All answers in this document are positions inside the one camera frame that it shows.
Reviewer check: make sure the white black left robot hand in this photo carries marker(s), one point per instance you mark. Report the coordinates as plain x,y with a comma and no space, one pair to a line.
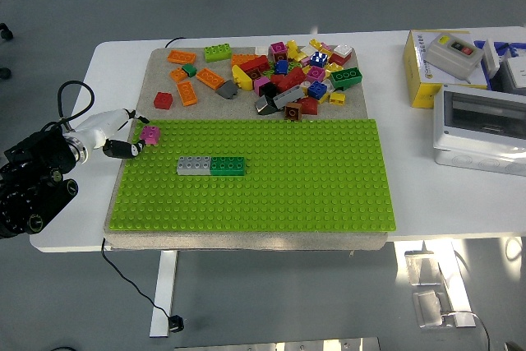
98,127

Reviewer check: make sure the magenta square brick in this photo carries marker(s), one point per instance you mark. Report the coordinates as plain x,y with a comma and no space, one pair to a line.
150,134
278,51
315,74

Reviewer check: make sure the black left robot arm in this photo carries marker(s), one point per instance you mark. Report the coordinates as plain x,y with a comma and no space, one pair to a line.
37,158

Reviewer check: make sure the small red brick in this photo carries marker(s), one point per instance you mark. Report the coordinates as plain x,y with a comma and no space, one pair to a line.
163,100

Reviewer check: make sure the orange rectangular brick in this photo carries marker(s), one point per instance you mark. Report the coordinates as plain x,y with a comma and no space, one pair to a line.
181,57
241,59
187,93
210,78

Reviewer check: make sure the small orange brick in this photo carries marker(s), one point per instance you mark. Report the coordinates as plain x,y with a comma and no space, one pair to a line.
178,75

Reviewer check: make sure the grey rectangular brick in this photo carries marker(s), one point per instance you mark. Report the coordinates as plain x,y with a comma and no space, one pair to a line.
193,166

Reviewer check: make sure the small dark green brick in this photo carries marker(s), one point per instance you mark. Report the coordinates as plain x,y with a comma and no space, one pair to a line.
189,70

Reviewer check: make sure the grey sloped brick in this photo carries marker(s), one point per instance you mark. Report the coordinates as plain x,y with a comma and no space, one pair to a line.
227,89

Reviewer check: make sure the dark green rectangular brick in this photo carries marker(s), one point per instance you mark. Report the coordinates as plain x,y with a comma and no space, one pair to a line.
346,77
228,166

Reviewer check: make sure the lime green rectangular brick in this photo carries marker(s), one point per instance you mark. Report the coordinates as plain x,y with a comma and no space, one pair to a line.
218,53

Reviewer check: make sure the yellow rounded brick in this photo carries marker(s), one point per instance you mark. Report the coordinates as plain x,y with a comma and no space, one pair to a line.
241,77

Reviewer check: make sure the pink brick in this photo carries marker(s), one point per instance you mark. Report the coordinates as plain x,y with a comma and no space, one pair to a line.
260,85
326,47

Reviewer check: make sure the black silver sloped brick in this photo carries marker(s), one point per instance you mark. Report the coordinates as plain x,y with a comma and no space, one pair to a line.
265,106

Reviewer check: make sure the red rectangular brick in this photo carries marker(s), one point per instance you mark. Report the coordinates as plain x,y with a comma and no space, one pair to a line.
255,65

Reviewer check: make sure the small white brick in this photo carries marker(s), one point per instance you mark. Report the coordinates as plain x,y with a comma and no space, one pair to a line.
261,50

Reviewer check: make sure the long grey brick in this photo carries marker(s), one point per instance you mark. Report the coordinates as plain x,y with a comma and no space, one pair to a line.
287,97

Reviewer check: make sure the small blue brick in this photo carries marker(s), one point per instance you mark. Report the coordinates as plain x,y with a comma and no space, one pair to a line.
281,67

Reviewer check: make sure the brown square brick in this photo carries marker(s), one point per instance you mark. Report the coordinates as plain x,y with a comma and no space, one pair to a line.
293,112

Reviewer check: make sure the lime green studded baseplate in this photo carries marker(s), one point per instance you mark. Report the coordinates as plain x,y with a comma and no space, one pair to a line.
287,182

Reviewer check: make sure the large red brick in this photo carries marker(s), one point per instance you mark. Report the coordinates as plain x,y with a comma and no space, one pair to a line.
292,79

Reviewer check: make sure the red sloped brick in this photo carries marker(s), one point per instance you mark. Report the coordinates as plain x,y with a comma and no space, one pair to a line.
309,105

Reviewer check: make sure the blue square brick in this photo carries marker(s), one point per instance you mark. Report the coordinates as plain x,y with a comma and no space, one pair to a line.
317,90

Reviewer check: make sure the blue white checked brick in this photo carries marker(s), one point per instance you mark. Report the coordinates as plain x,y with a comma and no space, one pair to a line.
318,59

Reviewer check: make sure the small yellow brick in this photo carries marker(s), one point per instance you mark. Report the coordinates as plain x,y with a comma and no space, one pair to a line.
337,98

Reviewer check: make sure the black chair caster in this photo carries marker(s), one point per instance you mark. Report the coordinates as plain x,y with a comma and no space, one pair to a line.
5,73
5,33

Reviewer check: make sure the grey-brown mat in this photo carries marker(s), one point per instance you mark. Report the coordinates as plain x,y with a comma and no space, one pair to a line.
205,112

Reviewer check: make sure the white table leg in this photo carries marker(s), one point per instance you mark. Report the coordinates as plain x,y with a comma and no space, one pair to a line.
162,297
458,285

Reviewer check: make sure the yellow cardboard box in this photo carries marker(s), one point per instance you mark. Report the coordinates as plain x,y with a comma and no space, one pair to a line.
417,79

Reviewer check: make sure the clear plastic block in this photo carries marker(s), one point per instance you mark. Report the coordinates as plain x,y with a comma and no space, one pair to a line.
423,269
428,310

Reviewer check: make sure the white plastic part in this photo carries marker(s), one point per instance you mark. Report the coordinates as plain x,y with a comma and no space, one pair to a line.
491,59

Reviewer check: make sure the blue box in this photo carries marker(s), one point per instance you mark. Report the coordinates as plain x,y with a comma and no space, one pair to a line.
505,47

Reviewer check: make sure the white distribution enclosure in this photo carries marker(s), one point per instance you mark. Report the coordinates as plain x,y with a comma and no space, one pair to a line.
476,141

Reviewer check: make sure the white wall socket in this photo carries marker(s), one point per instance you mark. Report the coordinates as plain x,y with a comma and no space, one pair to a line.
517,72

